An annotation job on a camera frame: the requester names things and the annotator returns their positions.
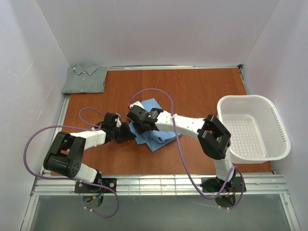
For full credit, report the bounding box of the light blue long sleeve shirt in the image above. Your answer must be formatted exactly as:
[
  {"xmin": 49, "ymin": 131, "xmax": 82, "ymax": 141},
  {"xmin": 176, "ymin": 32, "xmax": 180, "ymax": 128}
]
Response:
[{"xmin": 129, "ymin": 98, "xmax": 176, "ymax": 152}]

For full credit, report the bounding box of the grey long sleeve shirt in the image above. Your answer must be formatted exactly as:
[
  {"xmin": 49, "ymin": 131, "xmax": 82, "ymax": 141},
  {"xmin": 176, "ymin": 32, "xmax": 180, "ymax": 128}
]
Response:
[{"xmin": 61, "ymin": 64, "xmax": 108, "ymax": 94}]

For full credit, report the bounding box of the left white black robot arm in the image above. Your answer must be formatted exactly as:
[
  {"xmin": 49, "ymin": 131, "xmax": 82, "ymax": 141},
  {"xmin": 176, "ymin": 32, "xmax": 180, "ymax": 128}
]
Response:
[{"xmin": 43, "ymin": 113, "xmax": 136, "ymax": 183}]

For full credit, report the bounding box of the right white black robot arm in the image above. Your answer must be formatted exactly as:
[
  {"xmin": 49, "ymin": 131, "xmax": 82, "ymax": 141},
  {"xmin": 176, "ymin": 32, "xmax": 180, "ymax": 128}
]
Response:
[{"xmin": 127, "ymin": 102, "xmax": 235, "ymax": 191}]

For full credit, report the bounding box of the white plastic laundry basket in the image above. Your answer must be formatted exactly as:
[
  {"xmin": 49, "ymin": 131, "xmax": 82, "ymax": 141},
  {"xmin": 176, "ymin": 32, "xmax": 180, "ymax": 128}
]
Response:
[{"xmin": 217, "ymin": 95, "xmax": 291, "ymax": 164}]

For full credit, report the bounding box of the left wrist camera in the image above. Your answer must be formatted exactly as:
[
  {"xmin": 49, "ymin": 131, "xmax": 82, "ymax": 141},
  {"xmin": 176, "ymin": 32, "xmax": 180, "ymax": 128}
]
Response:
[{"xmin": 115, "ymin": 115, "xmax": 122, "ymax": 128}]

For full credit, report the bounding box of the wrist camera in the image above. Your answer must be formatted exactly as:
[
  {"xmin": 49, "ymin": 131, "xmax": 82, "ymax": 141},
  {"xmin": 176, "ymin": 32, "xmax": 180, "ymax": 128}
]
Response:
[
  {"xmin": 115, "ymin": 115, "xmax": 122, "ymax": 128},
  {"xmin": 128, "ymin": 101, "xmax": 144, "ymax": 111}
]

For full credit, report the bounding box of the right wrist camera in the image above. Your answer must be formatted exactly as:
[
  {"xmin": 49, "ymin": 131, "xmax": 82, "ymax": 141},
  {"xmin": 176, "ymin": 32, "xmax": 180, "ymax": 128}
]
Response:
[{"xmin": 128, "ymin": 101, "xmax": 144, "ymax": 111}]

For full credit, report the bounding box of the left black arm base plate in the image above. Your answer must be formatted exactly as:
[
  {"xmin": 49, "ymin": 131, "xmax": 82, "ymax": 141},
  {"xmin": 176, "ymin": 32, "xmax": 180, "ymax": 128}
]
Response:
[{"xmin": 74, "ymin": 178, "xmax": 117, "ymax": 194}]

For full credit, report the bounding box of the aluminium back frame rail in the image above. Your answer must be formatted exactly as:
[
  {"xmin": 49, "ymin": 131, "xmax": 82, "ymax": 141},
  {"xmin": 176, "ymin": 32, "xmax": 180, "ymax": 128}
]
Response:
[{"xmin": 108, "ymin": 65, "xmax": 238, "ymax": 71}]

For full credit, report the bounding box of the aluminium frame rail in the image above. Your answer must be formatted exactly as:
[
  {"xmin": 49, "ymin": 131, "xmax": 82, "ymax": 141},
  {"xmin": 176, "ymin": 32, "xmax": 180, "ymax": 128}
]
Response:
[
  {"xmin": 31, "ymin": 173, "xmax": 288, "ymax": 196},
  {"xmin": 237, "ymin": 64, "xmax": 248, "ymax": 95},
  {"xmin": 39, "ymin": 94, "xmax": 71, "ymax": 175},
  {"xmin": 108, "ymin": 65, "xmax": 238, "ymax": 71}
]

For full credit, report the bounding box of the aluminium left frame rail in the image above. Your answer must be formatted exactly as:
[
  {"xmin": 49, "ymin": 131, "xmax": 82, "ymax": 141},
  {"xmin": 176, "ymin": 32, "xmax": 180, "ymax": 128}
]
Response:
[{"xmin": 39, "ymin": 94, "xmax": 71, "ymax": 175}]

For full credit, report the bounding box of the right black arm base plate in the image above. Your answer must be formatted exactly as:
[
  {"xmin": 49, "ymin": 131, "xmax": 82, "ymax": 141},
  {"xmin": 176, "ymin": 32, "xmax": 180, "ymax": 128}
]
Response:
[{"xmin": 200, "ymin": 177, "xmax": 246, "ymax": 193}]

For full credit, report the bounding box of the aluminium right frame rail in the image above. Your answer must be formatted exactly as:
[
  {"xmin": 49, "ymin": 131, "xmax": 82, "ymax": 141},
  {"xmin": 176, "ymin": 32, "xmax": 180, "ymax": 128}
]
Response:
[{"xmin": 237, "ymin": 64, "xmax": 248, "ymax": 95}]

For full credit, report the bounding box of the aluminium front frame rail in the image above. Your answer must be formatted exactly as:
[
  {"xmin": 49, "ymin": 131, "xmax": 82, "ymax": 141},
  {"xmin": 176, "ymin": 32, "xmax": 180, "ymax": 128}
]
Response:
[{"xmin": 31, "ymin": 173, "xmax": 288, "ymax": 196}]

